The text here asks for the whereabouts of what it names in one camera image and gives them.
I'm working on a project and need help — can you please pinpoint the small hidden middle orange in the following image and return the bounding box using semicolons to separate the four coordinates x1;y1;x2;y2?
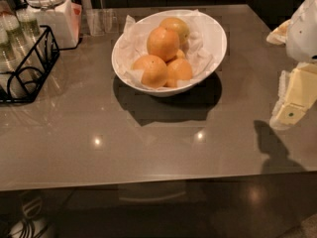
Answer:
166;49;186;64

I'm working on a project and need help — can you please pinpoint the clear drinking glass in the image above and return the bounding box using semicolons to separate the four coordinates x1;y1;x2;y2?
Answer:
86;9;119;36

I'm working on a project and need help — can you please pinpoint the clear plastic cup stack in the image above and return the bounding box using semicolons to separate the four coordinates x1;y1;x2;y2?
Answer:
0;14;26;73

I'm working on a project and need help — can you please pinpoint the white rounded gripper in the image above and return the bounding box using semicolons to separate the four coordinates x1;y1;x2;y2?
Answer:
266;0;317;130

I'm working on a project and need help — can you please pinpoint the white paper bowl liner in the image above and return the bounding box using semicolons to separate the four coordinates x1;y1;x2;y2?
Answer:
115;10;216;91

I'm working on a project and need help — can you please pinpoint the white lidded ceramic jar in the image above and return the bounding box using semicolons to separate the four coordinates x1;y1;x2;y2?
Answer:
26;0;79;49

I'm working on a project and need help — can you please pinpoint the pink carton behind jar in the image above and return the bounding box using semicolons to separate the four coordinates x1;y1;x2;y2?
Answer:
71;3;82;38

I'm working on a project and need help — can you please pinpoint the black wire cup rack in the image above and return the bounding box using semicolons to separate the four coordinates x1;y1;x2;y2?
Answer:
0;24;61;104

